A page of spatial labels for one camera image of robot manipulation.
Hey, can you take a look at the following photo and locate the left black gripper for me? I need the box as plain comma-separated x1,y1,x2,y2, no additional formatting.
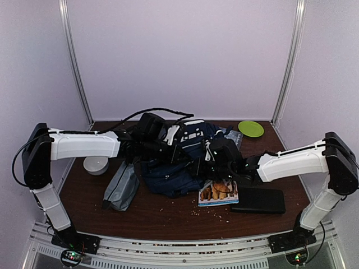
141,137,191,165

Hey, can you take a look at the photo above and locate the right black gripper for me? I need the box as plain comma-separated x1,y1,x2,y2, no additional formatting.
187,156,234,181

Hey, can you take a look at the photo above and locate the grey pencil pouch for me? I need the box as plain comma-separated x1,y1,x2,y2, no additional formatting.
102,162,140,211

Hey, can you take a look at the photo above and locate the navy blue backpack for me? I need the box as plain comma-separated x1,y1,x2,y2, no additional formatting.
141,120,233,198

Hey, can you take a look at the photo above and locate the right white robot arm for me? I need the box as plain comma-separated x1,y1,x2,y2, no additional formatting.
195,132,358,248

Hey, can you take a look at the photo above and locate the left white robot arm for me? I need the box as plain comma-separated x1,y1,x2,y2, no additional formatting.
16,112,180,249

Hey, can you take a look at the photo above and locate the blue hardcover book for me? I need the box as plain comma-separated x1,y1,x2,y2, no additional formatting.
224,129,243,149

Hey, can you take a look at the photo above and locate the dog cover book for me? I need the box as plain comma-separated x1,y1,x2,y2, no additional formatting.
198,180,239,207

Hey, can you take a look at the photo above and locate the green plate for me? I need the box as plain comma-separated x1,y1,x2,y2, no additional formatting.
238,120,265,138

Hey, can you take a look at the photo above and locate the black leather case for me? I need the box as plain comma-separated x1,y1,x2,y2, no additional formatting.
230,188,286,214

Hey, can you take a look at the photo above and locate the white ceramic bowl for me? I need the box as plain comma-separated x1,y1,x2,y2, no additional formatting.
83,157,109,176

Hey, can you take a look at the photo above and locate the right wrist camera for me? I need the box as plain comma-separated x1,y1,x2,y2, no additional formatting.
205,140,214,161

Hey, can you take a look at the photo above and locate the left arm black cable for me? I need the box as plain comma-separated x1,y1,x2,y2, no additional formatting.
11,106,195,188

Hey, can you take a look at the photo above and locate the front aluminium rail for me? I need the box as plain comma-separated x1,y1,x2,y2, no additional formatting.
27,220,342,269

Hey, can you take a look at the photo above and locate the right metal frame post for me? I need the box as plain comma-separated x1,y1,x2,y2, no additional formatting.
271,0,307,127

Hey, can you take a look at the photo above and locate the metal frame post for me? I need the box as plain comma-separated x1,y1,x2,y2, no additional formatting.
58,0,94,124
271,0,307,127

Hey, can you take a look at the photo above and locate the left metal frame post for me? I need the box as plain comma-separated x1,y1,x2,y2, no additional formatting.
58,0,94,124

